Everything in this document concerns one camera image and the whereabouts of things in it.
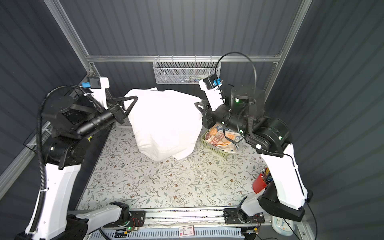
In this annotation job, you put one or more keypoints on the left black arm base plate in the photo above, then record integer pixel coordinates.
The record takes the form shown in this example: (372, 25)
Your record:
(137, 219)

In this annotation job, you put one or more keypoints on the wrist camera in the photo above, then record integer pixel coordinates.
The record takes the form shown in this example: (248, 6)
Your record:
(210, 85)
(98, 86)

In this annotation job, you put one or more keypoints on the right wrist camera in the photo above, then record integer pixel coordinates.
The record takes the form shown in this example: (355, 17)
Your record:
(210, 85)

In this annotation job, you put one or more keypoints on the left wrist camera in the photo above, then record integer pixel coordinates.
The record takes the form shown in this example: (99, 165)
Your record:
(98, 86)

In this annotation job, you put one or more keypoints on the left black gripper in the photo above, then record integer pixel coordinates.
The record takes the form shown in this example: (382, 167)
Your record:
(117, 112)

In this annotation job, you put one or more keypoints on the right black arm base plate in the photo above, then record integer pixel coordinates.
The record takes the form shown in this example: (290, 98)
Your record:
(237, 216)

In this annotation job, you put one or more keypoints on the red pen cup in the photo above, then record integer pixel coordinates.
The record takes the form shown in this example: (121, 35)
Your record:
(259, 184)

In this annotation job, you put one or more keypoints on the white wire wall basket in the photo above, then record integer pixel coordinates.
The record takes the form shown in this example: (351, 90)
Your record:
(180, 73)

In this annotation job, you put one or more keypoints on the black wire wall basket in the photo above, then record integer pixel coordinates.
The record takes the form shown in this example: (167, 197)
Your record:
(31, 141)

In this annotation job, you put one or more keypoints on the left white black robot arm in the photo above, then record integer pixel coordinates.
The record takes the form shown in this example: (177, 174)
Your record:
(63, 136)

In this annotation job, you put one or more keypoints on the white ventilated cable duct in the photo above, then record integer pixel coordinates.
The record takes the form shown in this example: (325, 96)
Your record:
(209, 233)

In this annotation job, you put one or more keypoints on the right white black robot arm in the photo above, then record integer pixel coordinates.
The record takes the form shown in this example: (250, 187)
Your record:
(285, 196)

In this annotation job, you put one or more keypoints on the white wall clock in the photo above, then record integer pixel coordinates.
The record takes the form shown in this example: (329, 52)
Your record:
(282, 226)

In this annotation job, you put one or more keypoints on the green plastic towel basket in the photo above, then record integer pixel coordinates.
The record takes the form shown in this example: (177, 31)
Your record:
(214, 147)

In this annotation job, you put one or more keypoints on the orange patterned towel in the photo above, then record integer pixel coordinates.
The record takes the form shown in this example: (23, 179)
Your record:
(230, 135)

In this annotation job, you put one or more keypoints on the white terry towel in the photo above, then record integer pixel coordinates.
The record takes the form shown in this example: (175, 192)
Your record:
(165, 123)

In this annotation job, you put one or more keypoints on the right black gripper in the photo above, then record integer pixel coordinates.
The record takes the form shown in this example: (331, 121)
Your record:
(206, 113)

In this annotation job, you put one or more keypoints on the red white label card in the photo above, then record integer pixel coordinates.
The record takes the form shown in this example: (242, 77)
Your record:
(186, 231)

